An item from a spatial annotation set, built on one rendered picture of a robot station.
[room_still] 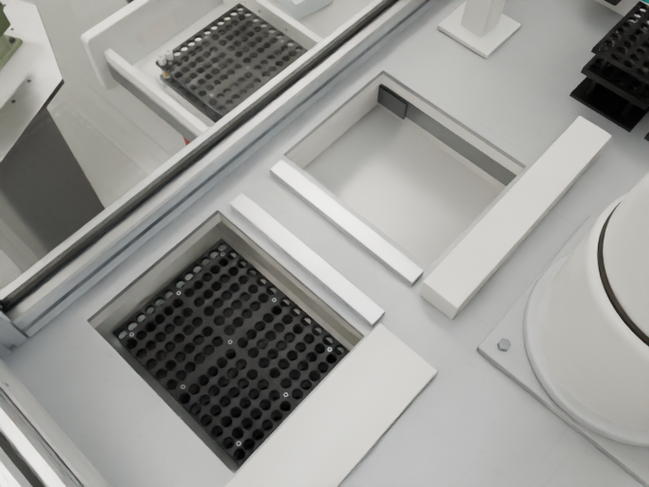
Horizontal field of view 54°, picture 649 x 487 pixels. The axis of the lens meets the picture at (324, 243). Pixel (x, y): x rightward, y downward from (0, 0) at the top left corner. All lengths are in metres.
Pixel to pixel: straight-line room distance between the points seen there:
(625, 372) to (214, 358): 0.43
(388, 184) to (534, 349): 0.36
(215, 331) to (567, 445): 0.41
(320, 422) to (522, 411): 0.21
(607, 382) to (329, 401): 0.27
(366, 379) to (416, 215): 0.32
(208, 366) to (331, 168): 0.37
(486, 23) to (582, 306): 0.49
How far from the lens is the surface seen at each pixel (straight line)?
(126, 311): 0.88
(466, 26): 0.99
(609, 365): 0.62
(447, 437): 0.70
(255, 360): 0.76
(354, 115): 1.00
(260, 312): 0.78
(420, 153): 0.99
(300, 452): 0.67
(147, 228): 0.78
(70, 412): 0.74
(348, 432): 0.68
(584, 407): 0.71
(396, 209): 0.93
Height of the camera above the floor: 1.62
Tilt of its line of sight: 61 degrees down
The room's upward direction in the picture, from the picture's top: straight up
